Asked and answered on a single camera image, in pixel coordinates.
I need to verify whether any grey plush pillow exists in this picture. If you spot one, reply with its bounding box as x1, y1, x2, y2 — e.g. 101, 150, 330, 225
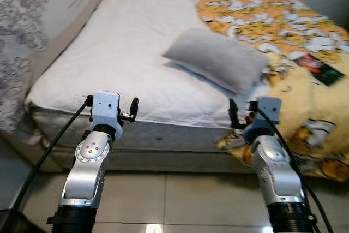
162, 27, 270, 96

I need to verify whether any dark red green book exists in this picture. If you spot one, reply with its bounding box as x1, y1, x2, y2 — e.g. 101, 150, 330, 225
297, 53, 345, 86

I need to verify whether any grey bed base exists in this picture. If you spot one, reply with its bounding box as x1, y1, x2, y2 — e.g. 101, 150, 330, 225
11, 129, 257, 174

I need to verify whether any yellow cartoon egg blanket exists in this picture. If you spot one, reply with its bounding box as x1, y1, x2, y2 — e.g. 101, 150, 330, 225
194, 0, 349, 182

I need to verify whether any printed fabric bed panel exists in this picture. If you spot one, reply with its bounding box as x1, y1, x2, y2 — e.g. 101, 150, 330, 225
0, 0, 104, 135

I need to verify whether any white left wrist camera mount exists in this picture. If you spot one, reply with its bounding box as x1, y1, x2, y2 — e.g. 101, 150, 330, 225
90, 91, 123, 130

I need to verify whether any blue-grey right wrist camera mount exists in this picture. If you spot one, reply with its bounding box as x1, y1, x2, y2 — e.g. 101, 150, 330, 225
255, 97, 282, 127

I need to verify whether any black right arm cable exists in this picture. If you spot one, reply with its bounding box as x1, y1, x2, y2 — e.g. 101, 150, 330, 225
254, 105, 334, 233

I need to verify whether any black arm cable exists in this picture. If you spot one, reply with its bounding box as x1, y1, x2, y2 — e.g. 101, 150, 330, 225
0, 99, 91, 233
254, 105, 334, 233

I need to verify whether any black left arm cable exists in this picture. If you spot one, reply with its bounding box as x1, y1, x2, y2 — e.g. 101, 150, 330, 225
0, 99, 91, 233

